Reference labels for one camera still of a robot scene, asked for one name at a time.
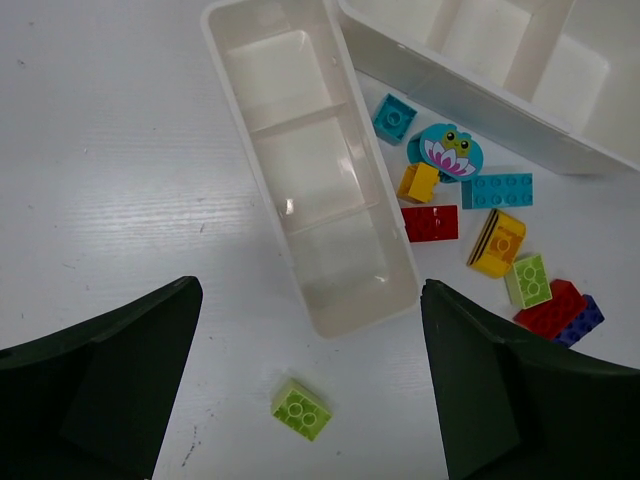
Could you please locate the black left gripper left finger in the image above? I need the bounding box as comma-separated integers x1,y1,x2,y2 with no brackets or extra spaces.
1,276,203,479

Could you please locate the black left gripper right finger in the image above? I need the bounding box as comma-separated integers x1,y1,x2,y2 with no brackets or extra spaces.
421,279,639,479

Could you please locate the yellow curved striped brick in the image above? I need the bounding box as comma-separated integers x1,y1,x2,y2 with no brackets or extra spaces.
467,209,527,279

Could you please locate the red brick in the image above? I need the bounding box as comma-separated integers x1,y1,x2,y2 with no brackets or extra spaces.
401,205,459,243
513,279,587,340

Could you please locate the long teal brick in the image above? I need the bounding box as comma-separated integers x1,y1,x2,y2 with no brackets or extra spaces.
461,173,534,210

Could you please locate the small yellow brick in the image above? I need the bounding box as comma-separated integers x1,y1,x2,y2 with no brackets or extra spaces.
396,162,439,204

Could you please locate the teal frog lily brick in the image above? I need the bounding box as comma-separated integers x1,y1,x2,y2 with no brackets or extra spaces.
407,123,484,182

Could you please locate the small teal square brick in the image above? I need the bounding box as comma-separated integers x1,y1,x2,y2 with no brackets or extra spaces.
373,94,417,146

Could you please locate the narrow white divided tray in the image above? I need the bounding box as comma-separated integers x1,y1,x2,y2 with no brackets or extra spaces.
201,1,420,339

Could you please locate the red brick by purple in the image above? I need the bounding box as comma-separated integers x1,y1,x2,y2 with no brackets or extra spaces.
513,279,587,340

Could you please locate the lime brick in pile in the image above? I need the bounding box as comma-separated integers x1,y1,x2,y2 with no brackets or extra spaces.
505,254,552,309

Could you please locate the lone lime brick front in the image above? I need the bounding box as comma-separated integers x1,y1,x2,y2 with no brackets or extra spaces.
271,378,332,442

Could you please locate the wide white divided bin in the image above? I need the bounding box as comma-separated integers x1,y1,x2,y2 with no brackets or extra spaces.
337,1,639,175

